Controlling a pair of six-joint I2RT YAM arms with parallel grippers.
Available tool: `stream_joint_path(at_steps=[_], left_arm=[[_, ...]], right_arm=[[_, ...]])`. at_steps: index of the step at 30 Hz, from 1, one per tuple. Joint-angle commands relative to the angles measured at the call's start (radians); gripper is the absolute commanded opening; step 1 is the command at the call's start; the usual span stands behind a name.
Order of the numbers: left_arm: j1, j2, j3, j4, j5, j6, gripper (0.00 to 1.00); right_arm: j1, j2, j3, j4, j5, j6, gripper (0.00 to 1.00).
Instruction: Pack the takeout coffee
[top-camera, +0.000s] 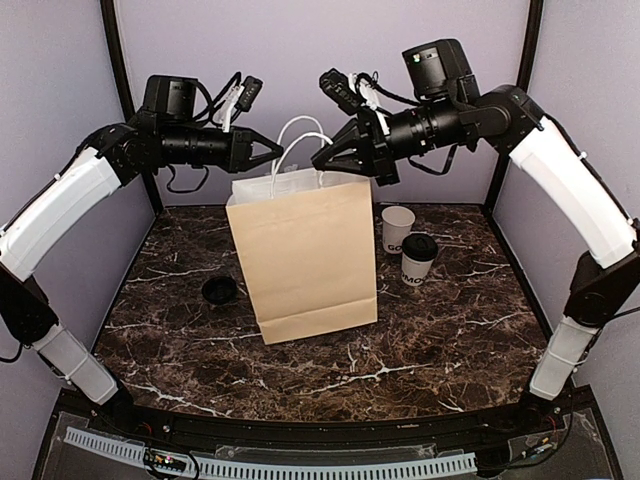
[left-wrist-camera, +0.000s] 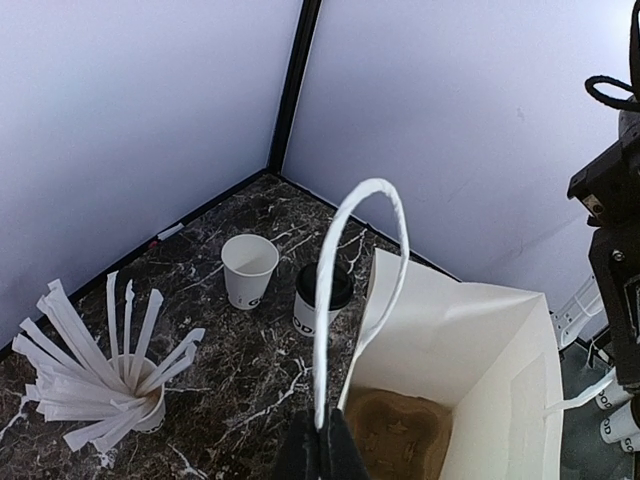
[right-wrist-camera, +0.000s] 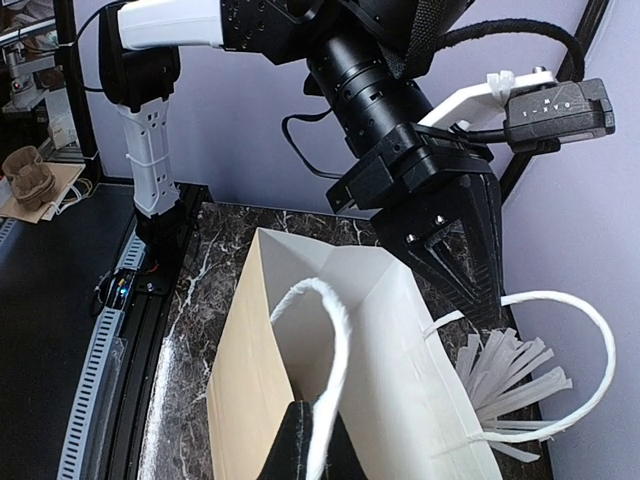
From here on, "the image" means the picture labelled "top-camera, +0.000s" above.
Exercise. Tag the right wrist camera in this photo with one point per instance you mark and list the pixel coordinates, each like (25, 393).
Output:
(355, 94)

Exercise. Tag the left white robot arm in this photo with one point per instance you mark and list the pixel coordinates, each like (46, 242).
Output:
(178, 123)

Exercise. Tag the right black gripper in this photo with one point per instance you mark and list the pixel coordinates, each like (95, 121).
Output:
(372, 149)

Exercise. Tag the black plastic cup lid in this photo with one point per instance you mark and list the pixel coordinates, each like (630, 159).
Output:
(420, 247)

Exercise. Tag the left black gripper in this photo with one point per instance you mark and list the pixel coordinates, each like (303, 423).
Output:
(239, 153)

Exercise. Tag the black frame post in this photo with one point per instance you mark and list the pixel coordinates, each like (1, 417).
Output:
(528, 53)
(120, 75)

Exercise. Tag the black front rail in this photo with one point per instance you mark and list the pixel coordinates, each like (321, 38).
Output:
(476, 429)

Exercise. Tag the spare white paper cup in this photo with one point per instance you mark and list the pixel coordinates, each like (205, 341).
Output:
(397, 224)

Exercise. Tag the white paper coffee cup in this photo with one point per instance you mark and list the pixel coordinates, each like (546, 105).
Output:
(414, 272)

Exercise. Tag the left black frame post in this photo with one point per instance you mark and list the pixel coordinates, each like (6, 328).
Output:
(120, 75)

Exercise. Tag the white cable duct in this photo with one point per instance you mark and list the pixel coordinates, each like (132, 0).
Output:
(260, 463)

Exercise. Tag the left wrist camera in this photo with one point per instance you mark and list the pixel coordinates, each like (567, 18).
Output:
(239, 100)

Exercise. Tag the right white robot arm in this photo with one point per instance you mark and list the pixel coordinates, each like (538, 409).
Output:
(511, 122)

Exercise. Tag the right black frame post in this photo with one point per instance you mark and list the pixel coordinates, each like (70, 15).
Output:
(528, 53)

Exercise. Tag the brown paper bag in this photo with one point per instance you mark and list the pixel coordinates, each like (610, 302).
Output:
(305, 242)

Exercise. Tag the spare black cup lid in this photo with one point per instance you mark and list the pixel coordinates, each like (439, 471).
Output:
(219, 290)

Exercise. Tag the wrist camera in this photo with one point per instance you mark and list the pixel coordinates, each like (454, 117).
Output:
(355, 94)
(239, 100)

